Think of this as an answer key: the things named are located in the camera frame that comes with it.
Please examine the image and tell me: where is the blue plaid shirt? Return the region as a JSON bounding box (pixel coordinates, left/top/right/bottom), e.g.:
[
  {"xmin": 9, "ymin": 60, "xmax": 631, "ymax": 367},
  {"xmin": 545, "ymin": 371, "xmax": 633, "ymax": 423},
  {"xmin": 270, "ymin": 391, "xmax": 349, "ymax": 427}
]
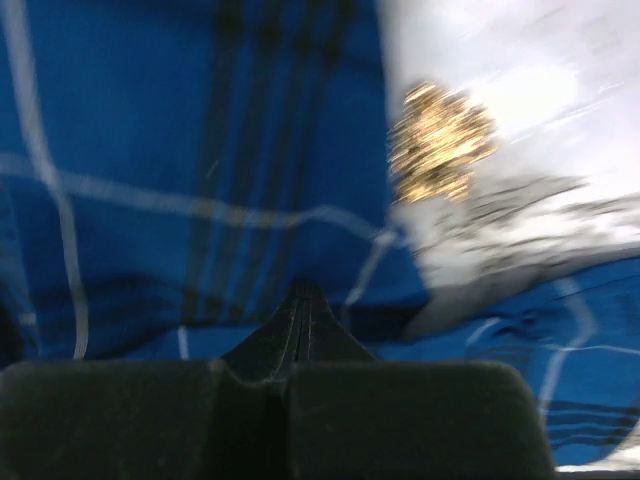
[{"xmin": 1, "ymin": 1, "xmax": 639, "ymax": 465}]

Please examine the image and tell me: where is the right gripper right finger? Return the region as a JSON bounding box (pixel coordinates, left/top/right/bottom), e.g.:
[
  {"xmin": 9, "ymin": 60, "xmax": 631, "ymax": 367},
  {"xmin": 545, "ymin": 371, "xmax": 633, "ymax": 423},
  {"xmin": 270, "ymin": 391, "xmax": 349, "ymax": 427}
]
[{"xmin": 289, "ymin": 285, "xmax": 556, "ymax": 479}]

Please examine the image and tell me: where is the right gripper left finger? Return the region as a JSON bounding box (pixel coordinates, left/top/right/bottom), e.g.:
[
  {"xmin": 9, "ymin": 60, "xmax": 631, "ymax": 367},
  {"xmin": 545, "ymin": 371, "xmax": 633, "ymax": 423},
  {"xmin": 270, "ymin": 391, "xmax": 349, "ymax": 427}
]
[{"xmin": 1, "ymin": 286, "xmax": 303, "ymax": 479}]

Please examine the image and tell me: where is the small gold pink brooch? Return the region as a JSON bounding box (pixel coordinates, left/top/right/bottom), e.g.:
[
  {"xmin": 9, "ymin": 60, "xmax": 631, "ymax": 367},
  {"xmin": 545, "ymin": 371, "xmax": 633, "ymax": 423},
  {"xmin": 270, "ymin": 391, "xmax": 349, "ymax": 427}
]
[{"xmin": 389, "ymin": 82, "xmax": 497, "ymax": 204}]

